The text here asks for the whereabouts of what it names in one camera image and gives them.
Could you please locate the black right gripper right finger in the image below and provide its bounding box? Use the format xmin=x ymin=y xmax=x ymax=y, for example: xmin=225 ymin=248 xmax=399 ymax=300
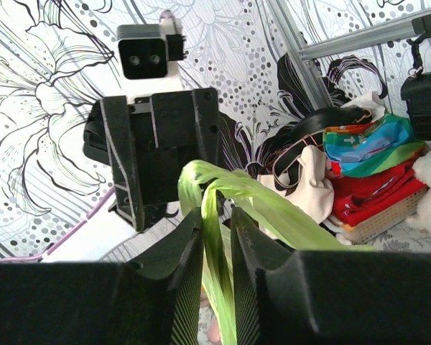
xmin=229 ymin=206 xmax=431 ymax=345

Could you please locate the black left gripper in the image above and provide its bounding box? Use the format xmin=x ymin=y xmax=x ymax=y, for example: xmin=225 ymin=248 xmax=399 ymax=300
xmin=83 ymin=88 xmax=221 ymax=232

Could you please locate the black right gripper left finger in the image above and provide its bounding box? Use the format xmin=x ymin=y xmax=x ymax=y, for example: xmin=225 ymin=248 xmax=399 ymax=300
xmin=0 ymin=208 xmax=203 ymax=344

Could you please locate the green trash bag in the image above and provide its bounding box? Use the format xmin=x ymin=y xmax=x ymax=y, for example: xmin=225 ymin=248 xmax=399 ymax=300
xmin=177 ymin=160 xmax=374 ymax=344

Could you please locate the cream canvas tote bag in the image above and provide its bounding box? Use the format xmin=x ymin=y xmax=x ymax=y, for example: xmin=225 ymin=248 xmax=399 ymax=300
xmin=257 ymin=145 xmax=335 ymax=224

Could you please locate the red cloth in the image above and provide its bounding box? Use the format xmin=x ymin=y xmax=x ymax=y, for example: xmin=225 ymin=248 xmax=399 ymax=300
xmin=332 ymin=160 xmax=425 ymax=226

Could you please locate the white plastic basket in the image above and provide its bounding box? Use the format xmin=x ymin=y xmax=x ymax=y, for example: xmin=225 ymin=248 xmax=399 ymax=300
xmin=323 ymin=188 xmax=427 ymax=244

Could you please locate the black handbag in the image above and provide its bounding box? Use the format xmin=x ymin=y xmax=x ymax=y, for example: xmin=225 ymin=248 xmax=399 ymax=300
xmin=400 ymin=37 xmax=431 ymax=141

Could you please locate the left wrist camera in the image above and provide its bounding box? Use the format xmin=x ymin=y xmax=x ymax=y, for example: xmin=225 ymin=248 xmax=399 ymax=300
xmin=115 ymin=10 xmax=185 ymax=104

